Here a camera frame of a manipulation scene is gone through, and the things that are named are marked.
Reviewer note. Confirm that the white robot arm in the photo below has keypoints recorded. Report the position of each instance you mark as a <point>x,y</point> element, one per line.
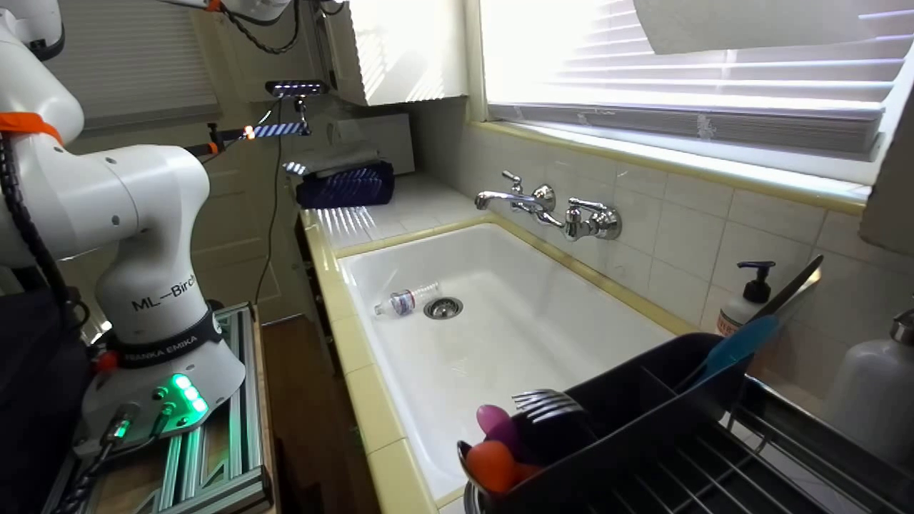
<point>141,202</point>

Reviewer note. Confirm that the metal sink drain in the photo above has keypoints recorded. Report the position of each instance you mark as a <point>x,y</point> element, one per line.
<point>443,309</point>

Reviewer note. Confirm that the white ceramic sink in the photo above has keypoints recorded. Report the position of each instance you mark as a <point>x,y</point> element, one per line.
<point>526,323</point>

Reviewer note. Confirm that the small plastic bottle in sink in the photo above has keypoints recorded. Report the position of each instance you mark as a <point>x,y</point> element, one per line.
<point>397,303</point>

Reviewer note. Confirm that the white upper cabinet right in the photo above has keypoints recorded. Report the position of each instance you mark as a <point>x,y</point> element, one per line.
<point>407,50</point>

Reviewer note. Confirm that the dark blue bag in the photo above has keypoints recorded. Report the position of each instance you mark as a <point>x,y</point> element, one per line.
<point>364,183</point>

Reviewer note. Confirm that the metal forks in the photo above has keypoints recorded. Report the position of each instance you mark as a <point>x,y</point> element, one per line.
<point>543,403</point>

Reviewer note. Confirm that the black dish drying rack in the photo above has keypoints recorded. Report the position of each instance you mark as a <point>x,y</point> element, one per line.
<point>641,443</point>

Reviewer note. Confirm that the soap pump bottle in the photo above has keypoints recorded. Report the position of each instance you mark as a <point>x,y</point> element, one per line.
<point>747,301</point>

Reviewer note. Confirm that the blue spatula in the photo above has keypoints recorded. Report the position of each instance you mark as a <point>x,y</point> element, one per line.
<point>748,339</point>

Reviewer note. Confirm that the white window blinds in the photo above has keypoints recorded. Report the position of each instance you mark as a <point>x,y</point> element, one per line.
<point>790,76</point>

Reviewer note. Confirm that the white dish soap bottle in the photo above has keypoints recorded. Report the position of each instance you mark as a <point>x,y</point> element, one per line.
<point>873,399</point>

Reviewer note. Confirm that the purple utensil handle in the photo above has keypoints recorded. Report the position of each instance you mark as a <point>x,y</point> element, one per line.
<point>497,426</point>

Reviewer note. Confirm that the orange utensil handle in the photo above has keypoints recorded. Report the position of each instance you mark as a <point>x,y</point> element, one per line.
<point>494,467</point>

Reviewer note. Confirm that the camera on tripod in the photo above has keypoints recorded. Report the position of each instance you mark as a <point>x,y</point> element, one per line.
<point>284,117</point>

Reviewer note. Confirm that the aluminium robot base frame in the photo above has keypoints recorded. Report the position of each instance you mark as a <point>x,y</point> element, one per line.
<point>203,446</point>

